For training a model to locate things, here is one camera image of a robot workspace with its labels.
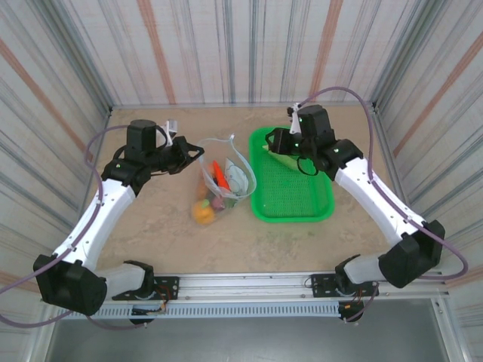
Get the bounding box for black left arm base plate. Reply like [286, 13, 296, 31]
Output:
[112, 276, 180, 302]

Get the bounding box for clear zip-top bag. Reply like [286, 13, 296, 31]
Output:
[191, 134, 257, 227]

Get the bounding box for white slotted cable duct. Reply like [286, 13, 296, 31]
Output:
[55, 303, 340, 321]

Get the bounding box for aluminium mounting rail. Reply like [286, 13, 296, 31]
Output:
[39, 268, 452, 303]

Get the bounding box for light green toy cucumber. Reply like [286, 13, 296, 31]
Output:
[263, 144, 301, 173]

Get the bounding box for orange toy fruit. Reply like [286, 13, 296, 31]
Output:
[192, 205, 216, 227]

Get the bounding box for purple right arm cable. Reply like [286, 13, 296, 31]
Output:
[300, 86, 469, 324]

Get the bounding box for aluminium side rail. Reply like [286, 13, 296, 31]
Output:
[371, 100, 429, 269]

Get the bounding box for green plastic basket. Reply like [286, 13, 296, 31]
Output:
[248, 127, 336, 223]

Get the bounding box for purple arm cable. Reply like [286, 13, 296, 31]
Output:
[300, 86, 469, 324]
[0, 125, 152, 331]

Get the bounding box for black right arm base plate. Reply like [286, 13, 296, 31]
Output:
[309, 273, 380, 299]

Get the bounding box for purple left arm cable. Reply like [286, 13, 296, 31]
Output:
[0, 125, 152, 331]

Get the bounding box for red toy chili pepper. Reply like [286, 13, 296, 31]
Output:
[212, 160, 231, 192]

